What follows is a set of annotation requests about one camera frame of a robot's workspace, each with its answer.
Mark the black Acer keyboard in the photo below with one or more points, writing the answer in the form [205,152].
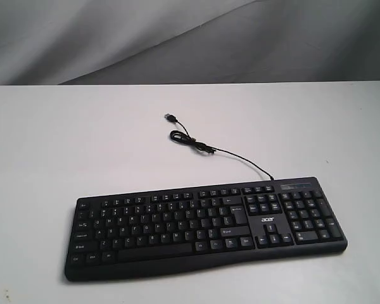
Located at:
[171,231]

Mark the grey backdrop cloth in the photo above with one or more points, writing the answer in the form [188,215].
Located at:
[187,42]

